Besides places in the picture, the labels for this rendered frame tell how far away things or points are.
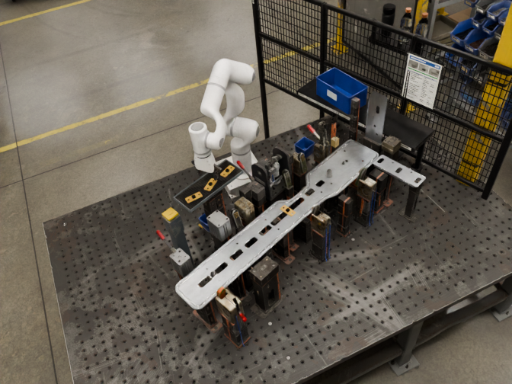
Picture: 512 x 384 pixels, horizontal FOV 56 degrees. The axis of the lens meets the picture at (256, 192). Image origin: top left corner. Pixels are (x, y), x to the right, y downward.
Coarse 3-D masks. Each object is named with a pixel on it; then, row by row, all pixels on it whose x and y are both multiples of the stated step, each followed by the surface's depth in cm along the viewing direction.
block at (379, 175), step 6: (372, 174) 267; (378, 174) 267; (384, 174) 266; (378, 180) 265; (384, 180) 265; (378, 186) 268; (384, 186) 270; (378, 192) 271; (378, 198) 276; (372, 204) 282; (378, 204) 280; (378, 210) 284
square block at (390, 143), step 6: (390, 138) 275; (396, 138) 274; (384, 144) 274; (390, 144) 271; (396, 144) 271; (384, 150) 276; (390, 150) 273; (396, 150) 274; (390, 156) 276; (396, 156) 280; (390, 186) 297
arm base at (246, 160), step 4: (248, 152) 289; (232, 156) 293; (236, 156) 289; (240, 156) 288; (244, 156) 289; (248, 156) 292; (232, 160) 296; (236, 160) 292; (240, 160) 291; (244, 160) 291; (248, 160) 294; (252, 160) 309; (236, 164) 295; (244, 164) 294; (248, 164) 297; (252, 164) 307; (248, 168) 300; (244, 172) 300; (248, 172) 302; (240, 176) 301; (244, 176) 301
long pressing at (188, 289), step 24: (360, 144) 282; (336, 168) 270; (360, 168) 268; (336, 192) 259; (264, 216) 251; (288, 216) 250; (240, 240) 242; (264, 240) 241; (216, 264) 233; (240, 264) 232; (192, 288) 225; (216, 288) 224
